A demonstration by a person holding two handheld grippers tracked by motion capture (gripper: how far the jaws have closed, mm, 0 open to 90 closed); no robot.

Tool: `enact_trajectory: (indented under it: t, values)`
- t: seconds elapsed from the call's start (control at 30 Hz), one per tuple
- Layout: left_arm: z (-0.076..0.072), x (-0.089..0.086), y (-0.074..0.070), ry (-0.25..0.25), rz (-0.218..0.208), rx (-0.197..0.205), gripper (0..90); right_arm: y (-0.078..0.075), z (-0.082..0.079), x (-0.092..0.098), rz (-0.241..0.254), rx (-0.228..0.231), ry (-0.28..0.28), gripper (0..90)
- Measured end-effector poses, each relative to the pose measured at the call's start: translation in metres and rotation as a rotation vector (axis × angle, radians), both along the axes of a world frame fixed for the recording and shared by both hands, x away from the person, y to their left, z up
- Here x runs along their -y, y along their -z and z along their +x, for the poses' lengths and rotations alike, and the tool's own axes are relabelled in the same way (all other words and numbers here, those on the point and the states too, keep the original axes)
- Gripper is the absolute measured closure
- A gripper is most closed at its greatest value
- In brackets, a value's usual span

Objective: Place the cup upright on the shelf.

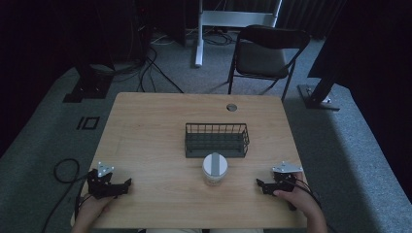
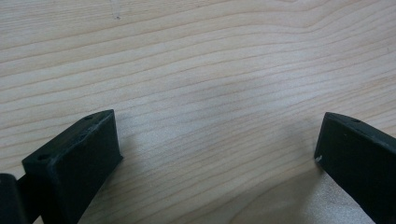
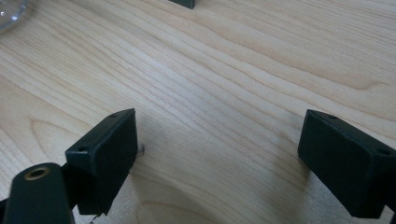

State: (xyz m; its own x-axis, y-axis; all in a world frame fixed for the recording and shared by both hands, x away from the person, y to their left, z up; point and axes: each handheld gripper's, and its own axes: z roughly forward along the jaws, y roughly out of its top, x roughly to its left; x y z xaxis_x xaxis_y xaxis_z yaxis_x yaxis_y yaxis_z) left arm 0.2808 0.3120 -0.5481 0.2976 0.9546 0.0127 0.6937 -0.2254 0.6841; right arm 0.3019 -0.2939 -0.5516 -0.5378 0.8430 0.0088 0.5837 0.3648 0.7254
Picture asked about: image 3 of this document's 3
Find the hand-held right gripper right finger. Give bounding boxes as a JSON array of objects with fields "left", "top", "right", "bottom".
[{"left": 297, "top": 108, "right": 396, "bottom": 219}]

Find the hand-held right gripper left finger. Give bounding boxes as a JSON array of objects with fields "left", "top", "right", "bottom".
[{"left": 64, "top": 107, "right": 139, "bottom": 217}]

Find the dark flat object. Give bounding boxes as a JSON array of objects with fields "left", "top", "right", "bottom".
[{"left": 169, "top": 0, "right": 195, "bottom": 9}]

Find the clear glass bowl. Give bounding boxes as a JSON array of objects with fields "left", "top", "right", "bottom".
[{"left": 0, "top": 0, "right": 30, "bottom": 31}]

